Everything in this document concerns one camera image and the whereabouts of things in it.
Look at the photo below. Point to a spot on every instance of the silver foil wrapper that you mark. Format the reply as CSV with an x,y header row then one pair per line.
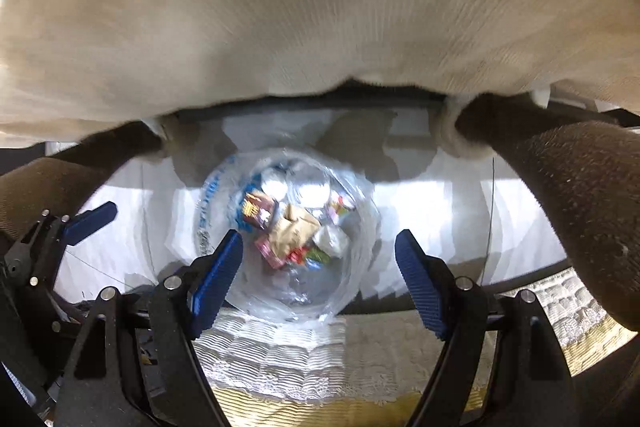
x,y
272,182
312,189

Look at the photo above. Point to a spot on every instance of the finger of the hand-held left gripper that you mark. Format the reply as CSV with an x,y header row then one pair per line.
x,y
90,219

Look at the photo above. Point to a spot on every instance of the red green snack packet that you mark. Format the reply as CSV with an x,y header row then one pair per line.
x,y
305,255

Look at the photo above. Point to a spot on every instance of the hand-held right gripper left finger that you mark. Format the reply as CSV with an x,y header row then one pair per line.
x,y
217,277

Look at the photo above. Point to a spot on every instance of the pink carton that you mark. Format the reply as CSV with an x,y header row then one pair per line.
x,y
267,252

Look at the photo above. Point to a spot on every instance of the clear plastic trash bag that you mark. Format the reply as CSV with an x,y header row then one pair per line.
x,y
215,202

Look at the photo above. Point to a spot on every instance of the white plastic bag bundle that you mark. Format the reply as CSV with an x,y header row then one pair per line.
x,y
331,239

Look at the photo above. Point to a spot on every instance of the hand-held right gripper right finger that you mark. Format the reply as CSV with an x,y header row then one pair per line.
x,y
420,287

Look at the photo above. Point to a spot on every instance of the beige blanket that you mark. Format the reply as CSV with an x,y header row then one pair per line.
x,y
300,7

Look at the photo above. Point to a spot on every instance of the colourful candy packet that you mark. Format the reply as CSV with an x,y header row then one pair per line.
x,y
340,204

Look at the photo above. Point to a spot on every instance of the red packet with yellow print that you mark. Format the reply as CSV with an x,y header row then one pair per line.
x,y
255,209

